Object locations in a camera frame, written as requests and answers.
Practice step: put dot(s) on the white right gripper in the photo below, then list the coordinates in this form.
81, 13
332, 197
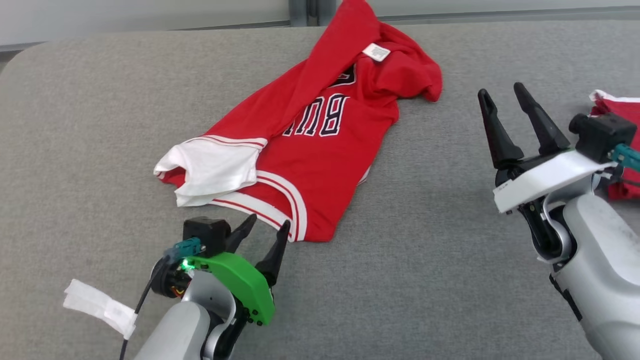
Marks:
545, 180

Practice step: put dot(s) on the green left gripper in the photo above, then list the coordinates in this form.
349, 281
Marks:
240, 285

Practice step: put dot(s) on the red basketball jersey white sleeves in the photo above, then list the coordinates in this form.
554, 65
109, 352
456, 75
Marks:
310, 165

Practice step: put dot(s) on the red shorts white trim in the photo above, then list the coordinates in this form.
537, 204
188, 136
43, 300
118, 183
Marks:
620, 105

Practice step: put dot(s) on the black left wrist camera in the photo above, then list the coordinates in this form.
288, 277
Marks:
206, 235

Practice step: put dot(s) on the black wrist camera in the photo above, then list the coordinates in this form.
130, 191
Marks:
206, 235
602, 135

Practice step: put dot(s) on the teal left camera connector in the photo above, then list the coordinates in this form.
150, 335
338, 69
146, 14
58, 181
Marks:
186, 247

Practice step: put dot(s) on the teal camera connector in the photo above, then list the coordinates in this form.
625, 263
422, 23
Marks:
627, 156
186, 247

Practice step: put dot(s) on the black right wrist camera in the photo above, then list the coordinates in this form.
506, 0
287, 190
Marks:
602, 135

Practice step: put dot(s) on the teal right camera connector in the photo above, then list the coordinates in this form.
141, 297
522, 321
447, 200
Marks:
627, 156

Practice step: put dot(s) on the grey partition base rail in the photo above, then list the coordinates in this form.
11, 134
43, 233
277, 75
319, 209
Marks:
500, 14
125, 37

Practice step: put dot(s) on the grey partition post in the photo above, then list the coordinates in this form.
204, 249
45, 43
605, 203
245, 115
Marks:
322, 11
298, 12

